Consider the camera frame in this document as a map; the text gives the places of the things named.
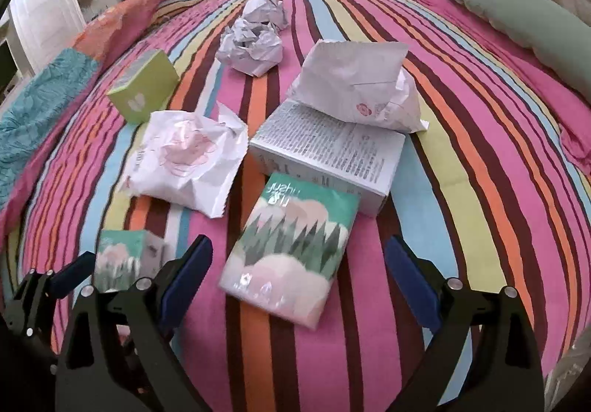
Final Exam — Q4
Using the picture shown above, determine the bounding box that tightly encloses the teal and orange quilt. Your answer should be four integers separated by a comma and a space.
0, 0, 222, 210

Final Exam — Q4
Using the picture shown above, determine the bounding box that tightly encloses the small green tissue pack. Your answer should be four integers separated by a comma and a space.
93, 229, 176, 293

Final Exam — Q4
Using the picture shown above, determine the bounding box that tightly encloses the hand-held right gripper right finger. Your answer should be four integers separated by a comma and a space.
384, 234, 546, 412

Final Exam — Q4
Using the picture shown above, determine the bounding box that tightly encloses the striped colourful bedsheet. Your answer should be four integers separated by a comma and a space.
0, 0, 591, 412

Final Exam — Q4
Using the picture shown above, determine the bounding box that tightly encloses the white paper bag pink print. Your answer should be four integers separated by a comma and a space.
117, 102, 249, 219

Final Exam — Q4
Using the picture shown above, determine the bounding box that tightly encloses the white plastic bag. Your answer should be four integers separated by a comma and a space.
287, 39, 430, 133

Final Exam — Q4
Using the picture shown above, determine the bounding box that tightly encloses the white printed cardboard box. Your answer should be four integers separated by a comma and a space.
248, 99, 407, 216

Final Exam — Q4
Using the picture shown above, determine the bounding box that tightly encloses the green bolster pillow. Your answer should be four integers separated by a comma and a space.
424, 0, 591, 92

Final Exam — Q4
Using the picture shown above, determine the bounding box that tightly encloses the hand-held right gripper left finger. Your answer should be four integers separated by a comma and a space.
55, 234, 214, 412

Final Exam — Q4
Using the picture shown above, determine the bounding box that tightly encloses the crumpled white paper ball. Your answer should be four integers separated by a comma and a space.
241, 0, 289, 30
216, 20, 283, 77

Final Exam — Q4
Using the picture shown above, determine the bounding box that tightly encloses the small green box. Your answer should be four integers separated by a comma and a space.
106, 49, 181, 124

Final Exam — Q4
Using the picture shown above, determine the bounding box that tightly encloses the large green tissue pack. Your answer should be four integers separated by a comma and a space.
218, 172, 362, 330

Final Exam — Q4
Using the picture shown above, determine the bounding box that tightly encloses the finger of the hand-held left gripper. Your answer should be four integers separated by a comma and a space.
0, 250, 97, 350

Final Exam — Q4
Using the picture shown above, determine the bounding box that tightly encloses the white shelf cabinet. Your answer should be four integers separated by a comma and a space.
0, 0, 116, 90

